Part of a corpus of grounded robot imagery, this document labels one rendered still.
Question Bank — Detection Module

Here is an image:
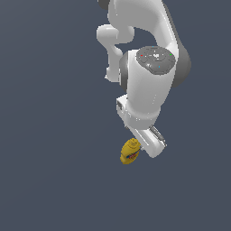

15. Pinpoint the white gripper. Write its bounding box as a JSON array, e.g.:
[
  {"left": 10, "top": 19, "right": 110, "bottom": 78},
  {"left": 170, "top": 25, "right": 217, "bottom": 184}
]
[{"left": 115, "top": 95, "right": 168, "bottom": 159}]

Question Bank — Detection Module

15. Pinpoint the yellow mustard bottle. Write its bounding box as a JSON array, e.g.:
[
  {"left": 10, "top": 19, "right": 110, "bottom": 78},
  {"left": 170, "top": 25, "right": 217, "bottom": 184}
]
[{"left": 119, "top": 137, "right": 142, "bottom": 165}]

